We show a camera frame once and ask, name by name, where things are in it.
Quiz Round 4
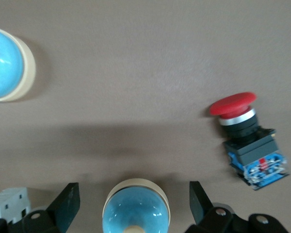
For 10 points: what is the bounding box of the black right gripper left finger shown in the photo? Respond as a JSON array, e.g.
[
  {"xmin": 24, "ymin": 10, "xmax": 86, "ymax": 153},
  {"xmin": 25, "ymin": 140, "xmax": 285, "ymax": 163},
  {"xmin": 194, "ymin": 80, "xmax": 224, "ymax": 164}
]
[{"xmin": 21, "ymin": 182, "xmax": 81, "ymax": 233}]

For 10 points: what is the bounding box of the red mushroom push button switch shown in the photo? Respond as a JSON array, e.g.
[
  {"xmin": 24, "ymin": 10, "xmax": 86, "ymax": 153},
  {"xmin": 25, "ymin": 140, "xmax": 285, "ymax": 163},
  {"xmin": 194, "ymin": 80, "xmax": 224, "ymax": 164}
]
[{"xmin": 209, "ymin": 92, "xmax": 290, "ymax": 191}]

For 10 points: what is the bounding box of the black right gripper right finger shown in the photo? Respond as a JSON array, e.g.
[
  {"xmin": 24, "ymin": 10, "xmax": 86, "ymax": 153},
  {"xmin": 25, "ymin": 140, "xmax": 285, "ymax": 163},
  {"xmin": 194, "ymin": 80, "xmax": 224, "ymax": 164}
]
[{"xmin": 184, "ymin": 181, "xmax": 248, "ymax": 233}]

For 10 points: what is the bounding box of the blue bell with cream base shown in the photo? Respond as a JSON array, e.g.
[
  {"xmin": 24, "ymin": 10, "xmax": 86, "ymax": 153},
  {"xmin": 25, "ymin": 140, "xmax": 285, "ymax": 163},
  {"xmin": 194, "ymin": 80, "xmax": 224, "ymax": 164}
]
[
  {"xmin": 102, "ymin": 178, "xmax": 171, "ymax": 233},
  {"xmin": 0, "ymin": 26, "xmax": 36, "ymax": 102}
]

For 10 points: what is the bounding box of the white circuit breaker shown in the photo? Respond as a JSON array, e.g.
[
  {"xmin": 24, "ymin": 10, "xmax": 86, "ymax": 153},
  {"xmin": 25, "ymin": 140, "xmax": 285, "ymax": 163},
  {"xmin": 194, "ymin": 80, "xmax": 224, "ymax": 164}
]
[{"xmin": 0, "ymin": 186, "xmax": 32, "ymax": 225}]

